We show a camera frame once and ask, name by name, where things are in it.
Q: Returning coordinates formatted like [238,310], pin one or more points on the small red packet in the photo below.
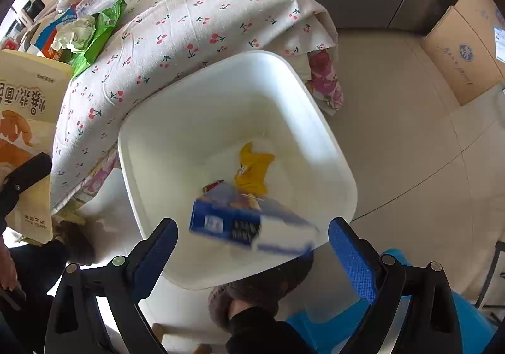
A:
[213,185]

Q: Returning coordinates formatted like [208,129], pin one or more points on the cherry print tablecloth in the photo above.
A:
[177,22]

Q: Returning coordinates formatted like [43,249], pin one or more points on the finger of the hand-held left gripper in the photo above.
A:
[29,172]

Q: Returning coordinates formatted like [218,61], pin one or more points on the brown fuzzy slipper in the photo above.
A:
[256,283]

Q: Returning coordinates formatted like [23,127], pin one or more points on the crumpled white tissue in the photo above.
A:
[75,32]

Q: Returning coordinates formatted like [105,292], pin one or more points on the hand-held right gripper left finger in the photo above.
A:
[158,249]

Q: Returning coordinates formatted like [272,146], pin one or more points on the person's left hand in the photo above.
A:
[7,267]

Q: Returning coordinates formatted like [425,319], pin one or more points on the large cardboard box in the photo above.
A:
[461,70]

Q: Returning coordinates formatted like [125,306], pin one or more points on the blue and orange snack packet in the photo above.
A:
[46,32]

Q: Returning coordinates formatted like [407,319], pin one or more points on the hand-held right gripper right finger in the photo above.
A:
[351,255]

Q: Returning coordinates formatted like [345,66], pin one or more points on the green plastic bag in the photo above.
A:
[105,22]

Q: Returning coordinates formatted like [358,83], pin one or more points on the blue plastic stool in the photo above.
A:
[469,318]

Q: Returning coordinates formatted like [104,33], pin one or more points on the white plastic bin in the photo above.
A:
[197,133]

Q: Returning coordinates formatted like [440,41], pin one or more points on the blue and white carton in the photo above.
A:
[221,222]

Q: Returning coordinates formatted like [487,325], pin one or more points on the person's right leg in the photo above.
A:
[256,332]

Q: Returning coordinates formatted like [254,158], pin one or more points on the black metal frame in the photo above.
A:
[498,259]

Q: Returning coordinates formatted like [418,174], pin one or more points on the yellow crumpled wrapper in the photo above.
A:
[252,168]

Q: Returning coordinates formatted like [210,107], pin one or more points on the yellow snack bag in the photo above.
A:
[23,101]

